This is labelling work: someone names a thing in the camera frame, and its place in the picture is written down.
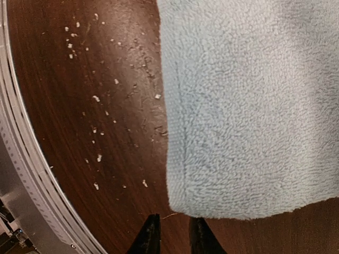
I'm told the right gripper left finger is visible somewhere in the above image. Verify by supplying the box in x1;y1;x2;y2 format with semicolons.
127;214;161;254

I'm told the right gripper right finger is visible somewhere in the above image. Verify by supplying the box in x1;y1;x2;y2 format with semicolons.
189;217;225;254

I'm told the light blue towel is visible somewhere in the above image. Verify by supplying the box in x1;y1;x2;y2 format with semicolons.
157;1;338;220

